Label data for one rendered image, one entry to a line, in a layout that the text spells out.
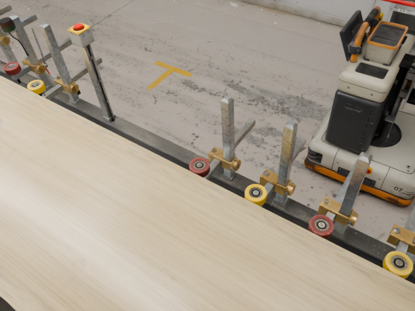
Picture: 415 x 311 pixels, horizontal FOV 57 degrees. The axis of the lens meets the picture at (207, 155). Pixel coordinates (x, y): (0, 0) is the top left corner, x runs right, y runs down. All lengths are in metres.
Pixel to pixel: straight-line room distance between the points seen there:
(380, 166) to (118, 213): 1.57
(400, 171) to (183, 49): 2.28
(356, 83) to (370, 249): 0.90
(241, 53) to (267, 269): 2.70
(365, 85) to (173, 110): 1.57
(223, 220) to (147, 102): 2.04
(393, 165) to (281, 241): 1.29
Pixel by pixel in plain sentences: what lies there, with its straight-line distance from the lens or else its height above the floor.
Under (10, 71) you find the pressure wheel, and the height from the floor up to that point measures 0.90.
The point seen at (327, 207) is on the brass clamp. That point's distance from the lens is 1.49.
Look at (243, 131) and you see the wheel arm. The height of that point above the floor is 0.82.
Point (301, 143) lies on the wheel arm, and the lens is 1.68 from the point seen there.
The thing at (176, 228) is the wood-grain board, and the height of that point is 0.90.
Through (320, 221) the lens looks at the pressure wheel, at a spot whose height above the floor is 0.90.
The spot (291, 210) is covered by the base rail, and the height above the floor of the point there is 0.70.
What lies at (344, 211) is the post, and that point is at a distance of 1.46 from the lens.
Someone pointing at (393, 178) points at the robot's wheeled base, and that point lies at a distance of 2.43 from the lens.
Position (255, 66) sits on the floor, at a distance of 3.52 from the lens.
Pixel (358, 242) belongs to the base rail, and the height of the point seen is 0.70.
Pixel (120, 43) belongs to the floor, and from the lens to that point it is 4.05.
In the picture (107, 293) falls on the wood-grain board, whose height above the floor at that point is 0.90.
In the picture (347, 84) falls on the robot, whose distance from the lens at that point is 2.14.
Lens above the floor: 2.03
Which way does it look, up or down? 48 degrees down
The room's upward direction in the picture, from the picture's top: 5 degrees counter-clockwise
